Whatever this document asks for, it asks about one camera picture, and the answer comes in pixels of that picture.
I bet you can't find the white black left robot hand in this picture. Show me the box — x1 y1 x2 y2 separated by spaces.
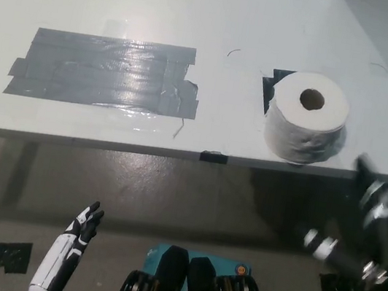
30 193 107 291

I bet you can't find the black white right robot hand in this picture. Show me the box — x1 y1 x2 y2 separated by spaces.
297 146 388 291

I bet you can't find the white toilet paper roll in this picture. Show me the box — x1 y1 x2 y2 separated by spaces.
257 65 357 172

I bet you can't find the small black edge tape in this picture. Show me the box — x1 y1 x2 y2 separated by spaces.
199 149 230 166

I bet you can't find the grey duct tape patch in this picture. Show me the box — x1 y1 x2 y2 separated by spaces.
1 18 209 125

